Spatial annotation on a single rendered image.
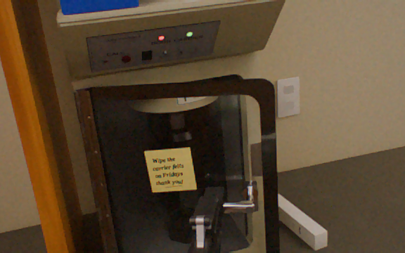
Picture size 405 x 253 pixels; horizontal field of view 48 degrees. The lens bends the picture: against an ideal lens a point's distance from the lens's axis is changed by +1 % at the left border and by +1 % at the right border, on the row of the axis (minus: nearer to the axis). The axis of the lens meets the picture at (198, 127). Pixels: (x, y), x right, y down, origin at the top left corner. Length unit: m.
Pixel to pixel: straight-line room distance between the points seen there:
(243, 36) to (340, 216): 0.61
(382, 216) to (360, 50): 0.50
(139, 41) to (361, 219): 0.74
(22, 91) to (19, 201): 0.68
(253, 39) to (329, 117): 0.74
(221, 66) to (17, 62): 0.33
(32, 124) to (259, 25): 0.36
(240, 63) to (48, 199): 0.38
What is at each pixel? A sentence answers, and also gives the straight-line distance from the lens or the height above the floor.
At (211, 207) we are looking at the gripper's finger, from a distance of 0.62.
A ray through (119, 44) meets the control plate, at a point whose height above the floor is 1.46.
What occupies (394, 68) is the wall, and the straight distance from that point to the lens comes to 1.52.
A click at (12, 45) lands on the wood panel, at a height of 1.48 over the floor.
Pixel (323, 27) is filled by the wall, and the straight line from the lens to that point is 1.36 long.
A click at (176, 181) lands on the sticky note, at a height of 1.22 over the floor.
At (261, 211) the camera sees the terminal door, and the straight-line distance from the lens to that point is 0.77.
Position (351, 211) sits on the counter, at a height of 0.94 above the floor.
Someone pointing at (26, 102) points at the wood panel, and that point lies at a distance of 0.66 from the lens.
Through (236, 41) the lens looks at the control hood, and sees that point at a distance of 0.73.
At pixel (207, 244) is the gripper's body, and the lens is 0.57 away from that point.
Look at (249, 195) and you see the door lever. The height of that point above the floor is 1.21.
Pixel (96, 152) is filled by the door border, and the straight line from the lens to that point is 0.76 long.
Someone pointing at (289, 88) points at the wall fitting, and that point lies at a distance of 1.34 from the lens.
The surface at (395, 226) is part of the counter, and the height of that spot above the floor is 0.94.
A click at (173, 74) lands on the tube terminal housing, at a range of 0.76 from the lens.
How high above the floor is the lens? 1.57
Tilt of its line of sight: 21 degrees down
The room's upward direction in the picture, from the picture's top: 5 degrees counter-clockwise
